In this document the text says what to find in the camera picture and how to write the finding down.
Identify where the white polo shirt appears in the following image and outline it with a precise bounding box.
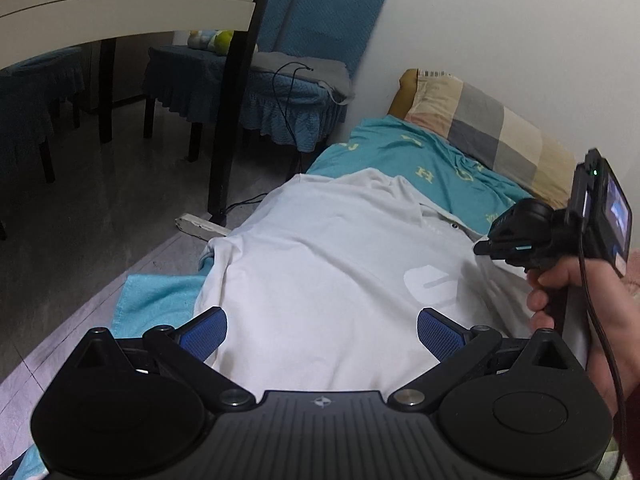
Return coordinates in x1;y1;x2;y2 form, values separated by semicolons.
194;169;529;396

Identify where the person's right hand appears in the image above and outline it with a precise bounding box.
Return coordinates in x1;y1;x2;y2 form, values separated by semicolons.
525;251;640;421

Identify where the plaid checkered pillow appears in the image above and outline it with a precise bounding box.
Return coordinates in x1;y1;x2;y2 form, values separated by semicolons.
388;68;576;209

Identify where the white power strip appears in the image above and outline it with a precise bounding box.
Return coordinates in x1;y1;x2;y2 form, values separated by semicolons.
175;214;230;242

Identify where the teal patterned bed sheet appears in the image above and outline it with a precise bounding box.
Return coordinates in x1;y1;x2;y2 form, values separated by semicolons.
14;114;534;480

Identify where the grey cloth on chair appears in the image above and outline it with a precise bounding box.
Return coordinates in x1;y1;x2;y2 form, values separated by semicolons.
250;52;355;106

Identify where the blue covered chair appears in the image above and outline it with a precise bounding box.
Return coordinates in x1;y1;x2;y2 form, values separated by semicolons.
143;0;293;162
240;0;385;153

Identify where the yellow green plush toy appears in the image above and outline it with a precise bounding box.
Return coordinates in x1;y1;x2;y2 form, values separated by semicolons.
186;29;234;55

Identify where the white desk with black legs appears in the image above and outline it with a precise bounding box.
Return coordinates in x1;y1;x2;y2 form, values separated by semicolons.
0;0;281;226

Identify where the black action camera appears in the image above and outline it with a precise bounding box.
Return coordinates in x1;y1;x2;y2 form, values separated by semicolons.
565;148;632;278

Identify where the black cable on chair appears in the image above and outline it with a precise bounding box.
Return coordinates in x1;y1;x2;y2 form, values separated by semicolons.
271;60;317;154

